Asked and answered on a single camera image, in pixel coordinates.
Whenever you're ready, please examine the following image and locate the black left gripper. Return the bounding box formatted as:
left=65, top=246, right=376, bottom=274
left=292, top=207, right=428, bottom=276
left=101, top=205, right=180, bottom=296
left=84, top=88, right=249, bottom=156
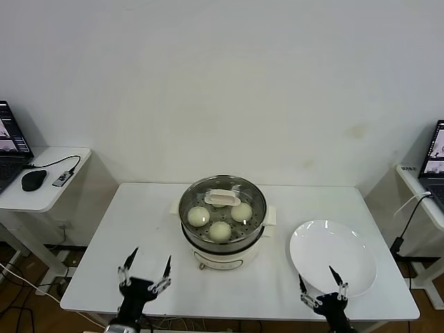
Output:
left=116, top=246, right=173, bottom=326

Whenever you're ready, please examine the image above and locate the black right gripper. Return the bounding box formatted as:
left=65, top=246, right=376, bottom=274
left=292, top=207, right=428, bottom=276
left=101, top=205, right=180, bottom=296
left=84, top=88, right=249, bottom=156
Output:
left=298, top=265, right=352, bottom=333

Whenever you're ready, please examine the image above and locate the round glass lid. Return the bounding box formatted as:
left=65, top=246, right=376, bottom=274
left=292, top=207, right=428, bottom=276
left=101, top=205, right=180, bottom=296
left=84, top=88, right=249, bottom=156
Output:
left=179, top=175, right=267, bottom=244

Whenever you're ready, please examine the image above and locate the stainless steel steamer basket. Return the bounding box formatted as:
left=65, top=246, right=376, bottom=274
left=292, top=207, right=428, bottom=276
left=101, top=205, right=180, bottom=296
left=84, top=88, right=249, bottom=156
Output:
left=169, top=174, right=278, bottom=256

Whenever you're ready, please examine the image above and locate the white round plate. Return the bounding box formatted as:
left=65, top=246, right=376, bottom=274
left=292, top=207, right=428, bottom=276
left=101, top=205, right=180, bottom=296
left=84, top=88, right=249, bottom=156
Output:
left=289, top=218, right=378, bottom=299

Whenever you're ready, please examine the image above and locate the white electric cooker pot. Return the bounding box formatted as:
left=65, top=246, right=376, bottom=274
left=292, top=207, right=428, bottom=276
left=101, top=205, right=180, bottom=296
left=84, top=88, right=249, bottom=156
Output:
left=169, top=203, right=278, bottom=273

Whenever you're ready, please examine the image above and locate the black power adapter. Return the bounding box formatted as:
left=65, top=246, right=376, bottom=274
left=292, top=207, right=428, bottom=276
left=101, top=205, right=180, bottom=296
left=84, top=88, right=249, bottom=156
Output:
left=390, top=234, right=406, bottom=257

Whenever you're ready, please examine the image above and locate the grey usb hub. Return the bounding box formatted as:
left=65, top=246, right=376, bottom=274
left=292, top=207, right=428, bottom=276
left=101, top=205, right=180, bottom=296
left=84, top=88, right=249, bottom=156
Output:
left=51, top=170, right=74, bottom=188

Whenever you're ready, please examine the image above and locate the white side table rounded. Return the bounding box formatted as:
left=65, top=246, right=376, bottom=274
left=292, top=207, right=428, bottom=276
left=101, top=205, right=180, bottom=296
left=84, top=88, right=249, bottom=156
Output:
left=0, top=146, right=93, bottom=278

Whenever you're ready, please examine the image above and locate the white side table labelled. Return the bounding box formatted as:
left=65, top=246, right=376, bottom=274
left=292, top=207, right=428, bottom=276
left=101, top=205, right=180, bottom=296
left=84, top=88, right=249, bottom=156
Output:
left=395, top=162, right=444, bottom=309

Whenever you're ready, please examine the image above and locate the black computer mouse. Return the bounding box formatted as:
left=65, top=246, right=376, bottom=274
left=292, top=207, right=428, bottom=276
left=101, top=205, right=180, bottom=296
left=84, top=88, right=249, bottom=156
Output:
left=20, top=169, right=48, bottom=192

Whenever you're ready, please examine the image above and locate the black laptop with mouse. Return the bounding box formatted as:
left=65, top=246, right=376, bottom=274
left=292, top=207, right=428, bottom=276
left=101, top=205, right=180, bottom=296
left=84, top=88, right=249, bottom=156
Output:
left=0, top=100, right=35, bottom=194

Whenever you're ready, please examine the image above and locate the thin white wire bundle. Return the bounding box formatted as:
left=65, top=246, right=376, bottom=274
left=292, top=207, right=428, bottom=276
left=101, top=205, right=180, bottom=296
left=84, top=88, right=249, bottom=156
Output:
left=144, top=316, right=209, bottom=330

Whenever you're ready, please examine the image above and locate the white laptop cable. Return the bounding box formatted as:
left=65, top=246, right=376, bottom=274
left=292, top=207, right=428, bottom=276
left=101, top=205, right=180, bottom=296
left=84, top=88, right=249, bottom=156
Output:
left=394, top=191, right=433, bottom=218

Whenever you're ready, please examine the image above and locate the black laptop power cable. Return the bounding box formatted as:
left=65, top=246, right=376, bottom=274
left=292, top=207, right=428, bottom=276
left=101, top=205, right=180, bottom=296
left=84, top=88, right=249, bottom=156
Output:
left=395, top=194, right=433, bottom=240

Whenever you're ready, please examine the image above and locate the black usb hub cable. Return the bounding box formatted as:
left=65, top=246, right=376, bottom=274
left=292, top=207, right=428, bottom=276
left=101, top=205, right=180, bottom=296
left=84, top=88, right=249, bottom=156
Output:
left=23, top=155, right=82, bottom=174

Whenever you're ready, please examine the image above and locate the white floor cable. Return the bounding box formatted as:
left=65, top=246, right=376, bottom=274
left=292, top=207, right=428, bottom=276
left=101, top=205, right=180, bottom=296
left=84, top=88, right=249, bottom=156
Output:
left=0, top=264, right=63, bottom=305

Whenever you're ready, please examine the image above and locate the black laptop with cables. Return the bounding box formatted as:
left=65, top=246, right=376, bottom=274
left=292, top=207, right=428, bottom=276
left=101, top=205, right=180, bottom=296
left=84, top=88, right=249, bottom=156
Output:
left=418, top=119, right=444, bottom=212

